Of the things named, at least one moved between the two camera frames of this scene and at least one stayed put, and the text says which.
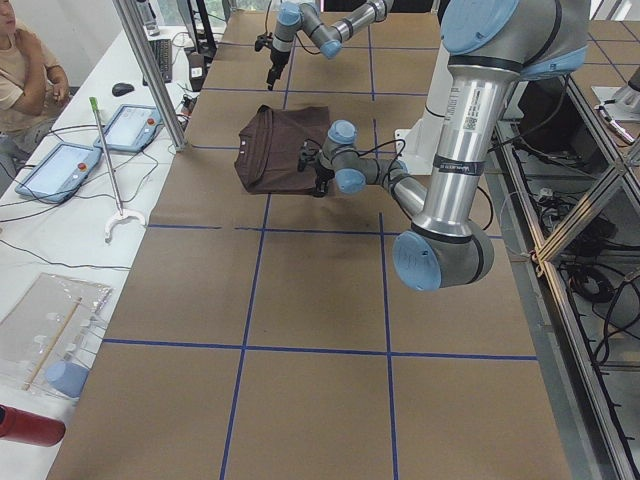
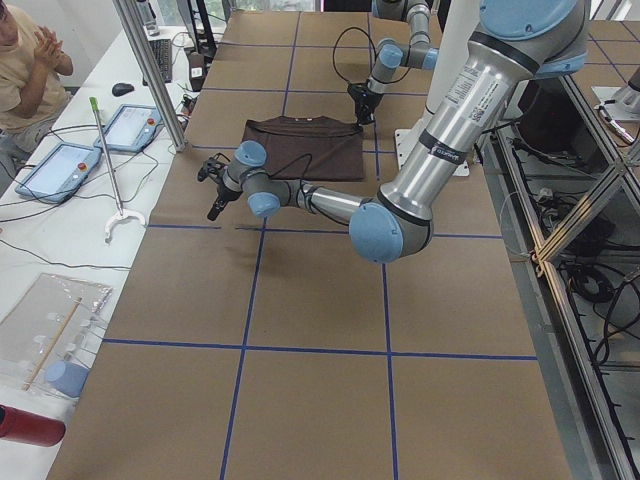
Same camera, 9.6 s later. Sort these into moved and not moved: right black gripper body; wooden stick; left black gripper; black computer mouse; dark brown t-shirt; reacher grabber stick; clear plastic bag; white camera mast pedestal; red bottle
Moved: right black gripper body; dark brown t-shirt; left black gripper
Not moved: wooden stick; reacher grabber stick; red bottle; white camera mast pedestal; clear plastic bag; black computer mouse
